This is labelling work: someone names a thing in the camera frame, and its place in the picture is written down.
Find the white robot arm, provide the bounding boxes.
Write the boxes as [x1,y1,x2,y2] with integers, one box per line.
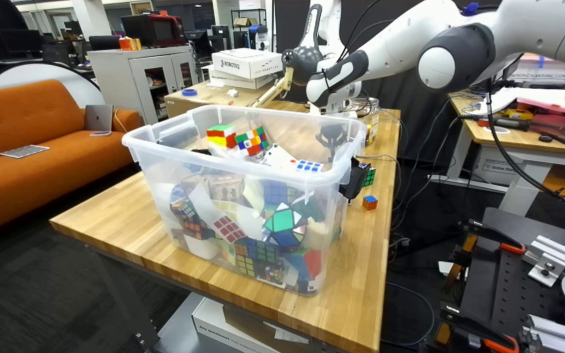
[306,0,565,107]

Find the small blue Rubik's cube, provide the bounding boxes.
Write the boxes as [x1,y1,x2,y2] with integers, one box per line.
[363,195,378,211]

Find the white cardboard box stack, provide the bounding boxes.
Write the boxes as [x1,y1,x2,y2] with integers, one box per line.
[208,50,282,91]

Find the clear plastic storage bin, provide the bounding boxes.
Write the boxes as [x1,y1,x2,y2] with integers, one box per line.
[121,107,367,295]

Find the clear plastic jar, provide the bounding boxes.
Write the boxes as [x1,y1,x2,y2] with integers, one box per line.
[351,99,378,146]

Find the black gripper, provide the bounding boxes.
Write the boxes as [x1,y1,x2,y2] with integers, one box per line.
[316,126,345,156]

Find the wooden side cabinet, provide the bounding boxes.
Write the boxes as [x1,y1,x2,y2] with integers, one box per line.
[165,83,267,118]

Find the black breadboard with clamps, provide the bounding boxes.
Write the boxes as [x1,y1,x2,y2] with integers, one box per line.
[433,209,565,353]

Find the side desk with clutter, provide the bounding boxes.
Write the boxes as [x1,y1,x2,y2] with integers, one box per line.
[439,93,565,216]

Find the white cabinet with doors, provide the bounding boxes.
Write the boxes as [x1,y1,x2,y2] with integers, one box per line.
[88,46,198,124]

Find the orange sofa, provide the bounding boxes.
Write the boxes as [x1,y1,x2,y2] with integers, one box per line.
[0,81,143,226]

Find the cardboard box under table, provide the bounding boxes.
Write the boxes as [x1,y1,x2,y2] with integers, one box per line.
[190,299,294,353]

